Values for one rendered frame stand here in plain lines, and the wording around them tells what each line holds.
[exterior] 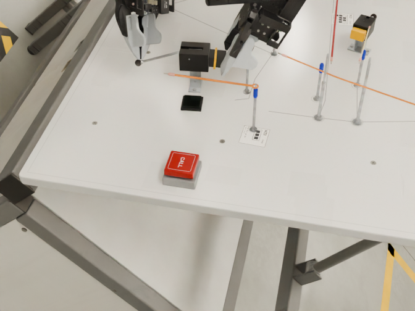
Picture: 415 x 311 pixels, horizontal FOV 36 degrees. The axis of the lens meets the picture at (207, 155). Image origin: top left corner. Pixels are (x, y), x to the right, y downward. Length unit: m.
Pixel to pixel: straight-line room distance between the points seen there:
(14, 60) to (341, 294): 2.10
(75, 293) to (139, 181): 0.39
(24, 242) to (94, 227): 0.14
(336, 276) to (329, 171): 2.48
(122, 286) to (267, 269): 1.82
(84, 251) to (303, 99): 0.52
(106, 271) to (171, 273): 0.18
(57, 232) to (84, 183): 0.17
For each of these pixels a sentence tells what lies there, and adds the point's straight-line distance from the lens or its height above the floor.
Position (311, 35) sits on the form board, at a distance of 1.44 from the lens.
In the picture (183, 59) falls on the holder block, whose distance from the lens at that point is 1.22.
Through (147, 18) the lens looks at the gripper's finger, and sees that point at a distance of 1.24.
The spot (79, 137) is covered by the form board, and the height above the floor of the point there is 0.92.
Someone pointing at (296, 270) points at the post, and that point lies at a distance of 1.42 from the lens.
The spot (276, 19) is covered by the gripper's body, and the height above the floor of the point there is 1.29.
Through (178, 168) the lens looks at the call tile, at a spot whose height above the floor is 1.10.
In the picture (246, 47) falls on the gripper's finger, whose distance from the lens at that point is 1.17.
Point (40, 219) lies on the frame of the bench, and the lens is 1.23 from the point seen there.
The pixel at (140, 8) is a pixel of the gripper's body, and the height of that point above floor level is 1.11.
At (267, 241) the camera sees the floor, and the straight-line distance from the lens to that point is 3.14.
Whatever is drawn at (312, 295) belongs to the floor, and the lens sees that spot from 3.33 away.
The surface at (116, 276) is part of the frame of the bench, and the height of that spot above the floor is 0.80.
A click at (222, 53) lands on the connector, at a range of 1.23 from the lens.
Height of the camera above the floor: 1.76
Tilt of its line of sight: 36 degrees down
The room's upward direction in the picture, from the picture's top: 63 degrees clockwise
